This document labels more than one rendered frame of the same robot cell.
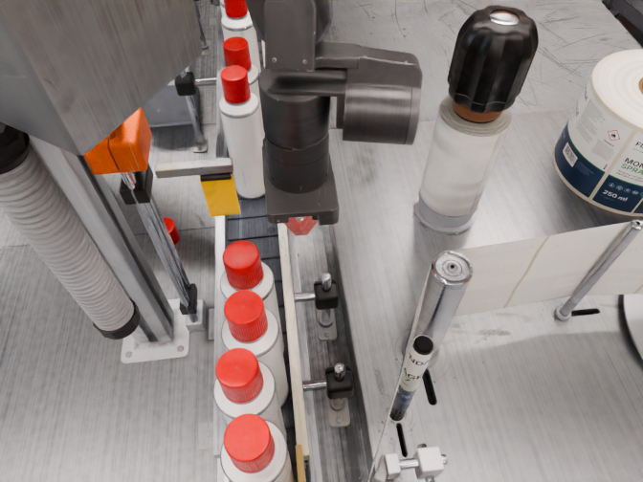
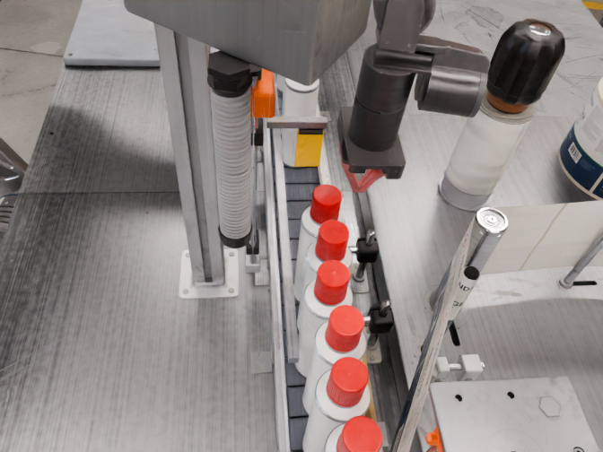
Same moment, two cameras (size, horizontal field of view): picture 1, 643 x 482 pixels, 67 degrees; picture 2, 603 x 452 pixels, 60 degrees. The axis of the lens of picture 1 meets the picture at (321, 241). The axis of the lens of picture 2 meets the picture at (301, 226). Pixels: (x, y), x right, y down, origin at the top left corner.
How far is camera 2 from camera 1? 0.20 m
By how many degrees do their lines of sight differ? 3
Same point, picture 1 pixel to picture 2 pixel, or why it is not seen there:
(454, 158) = (485, 142)
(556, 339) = (560, 303)
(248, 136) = (306, 109)
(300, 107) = (397, 80)
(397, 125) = (467, 99)
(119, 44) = (343, 19)
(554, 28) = not seen: hidden behind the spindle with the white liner
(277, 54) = (389, 39)
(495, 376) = (509, 327)
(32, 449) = (104, 363)
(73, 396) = (137, 322)
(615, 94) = not seen: outside the picture
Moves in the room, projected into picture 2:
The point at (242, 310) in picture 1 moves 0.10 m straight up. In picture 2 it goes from (334, 234) to (347, 165)
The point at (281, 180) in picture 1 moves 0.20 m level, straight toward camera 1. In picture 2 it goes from (362, 138) to (397, 290)
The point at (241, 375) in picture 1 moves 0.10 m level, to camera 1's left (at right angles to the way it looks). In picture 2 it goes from (338, 278) to (235, 271)
